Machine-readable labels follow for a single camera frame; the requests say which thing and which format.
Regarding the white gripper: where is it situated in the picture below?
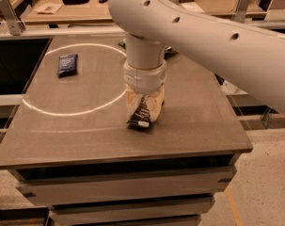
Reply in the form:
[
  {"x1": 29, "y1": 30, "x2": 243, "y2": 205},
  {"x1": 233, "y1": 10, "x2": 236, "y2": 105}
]
[{"x1": 123, "y1": 61, "x2": 166, "y2": 122}]

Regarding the black rxbar chocolate bar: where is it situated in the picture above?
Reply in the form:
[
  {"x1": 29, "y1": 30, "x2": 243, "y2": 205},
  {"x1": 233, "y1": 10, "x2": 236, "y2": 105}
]
[{"x1": 127, "y1": 97, "x2": 151, "y2": 128}]

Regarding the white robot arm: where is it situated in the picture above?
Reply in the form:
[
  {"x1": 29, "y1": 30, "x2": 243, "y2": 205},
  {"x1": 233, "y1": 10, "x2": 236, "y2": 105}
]
[{"x1": 108, "y1": 0, "x2": 285, "y2": 115}]

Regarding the green jalapeno chip bag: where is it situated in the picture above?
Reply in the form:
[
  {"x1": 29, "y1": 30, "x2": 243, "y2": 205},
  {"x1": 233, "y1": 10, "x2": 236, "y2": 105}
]
[{"x1": 118, "y1": 38, "x2": 126, "y2": 49}]

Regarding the dark blue snack packet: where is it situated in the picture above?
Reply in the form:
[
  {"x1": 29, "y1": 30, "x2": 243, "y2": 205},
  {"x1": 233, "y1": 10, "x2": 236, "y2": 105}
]
[{"x1": 56, "y1": 54, "x2": 78, "y2": 77}]

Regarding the grey table drawer base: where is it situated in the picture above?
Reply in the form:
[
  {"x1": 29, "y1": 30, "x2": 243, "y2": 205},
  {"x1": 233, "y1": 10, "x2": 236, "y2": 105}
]
[{"x1": 13, "y1": 154, "x2": 236, "y2": 226}]

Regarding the white paper sheet right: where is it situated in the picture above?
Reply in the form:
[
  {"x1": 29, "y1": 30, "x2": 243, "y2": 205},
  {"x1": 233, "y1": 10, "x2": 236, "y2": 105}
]
[{"x1": 182, "y1": 2, "x2": 204, "y2": 13}]

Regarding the white paper sheet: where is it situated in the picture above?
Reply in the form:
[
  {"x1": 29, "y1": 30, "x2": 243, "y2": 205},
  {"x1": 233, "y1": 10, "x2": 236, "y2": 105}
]
[
  {"x1": 182, "y1": 2, "x2": 204, "y2": 13},
  {"x1": 35, "y1": 3, "x2": 62, "y2": 14}
]

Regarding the black object on desk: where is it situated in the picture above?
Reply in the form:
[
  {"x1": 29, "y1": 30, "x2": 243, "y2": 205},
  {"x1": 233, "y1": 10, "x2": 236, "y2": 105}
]
[{"x1": 62, "y1": 0, "x2": 89, "y2": 5}]

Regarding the white paper sheet left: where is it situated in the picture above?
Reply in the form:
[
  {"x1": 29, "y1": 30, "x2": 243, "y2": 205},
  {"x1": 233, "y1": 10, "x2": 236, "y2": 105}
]
[{"x1": 35, "y1": 3, "x2": 62, "y2": 14}]

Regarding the right metal bracket post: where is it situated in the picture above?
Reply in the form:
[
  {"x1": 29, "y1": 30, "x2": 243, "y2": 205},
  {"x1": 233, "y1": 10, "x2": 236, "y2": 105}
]
[{"x1": 231, "y1": 0, "x2": 250, "y2": 24}]

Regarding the metal bracket post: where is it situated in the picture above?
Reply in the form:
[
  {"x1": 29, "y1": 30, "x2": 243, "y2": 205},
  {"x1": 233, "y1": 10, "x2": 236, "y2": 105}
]
[
  {"x1": 0, "y1": 0, "x2": 25, "y2": 36},
  {"x1": 231, "y1": 0, "x2": 250, "y2": 24}
]

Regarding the left metal bracket post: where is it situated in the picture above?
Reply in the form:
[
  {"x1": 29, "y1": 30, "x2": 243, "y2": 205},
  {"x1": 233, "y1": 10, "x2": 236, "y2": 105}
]
[{"x1": 0, "y1": 0, "x2": 25, "y2": 36}]

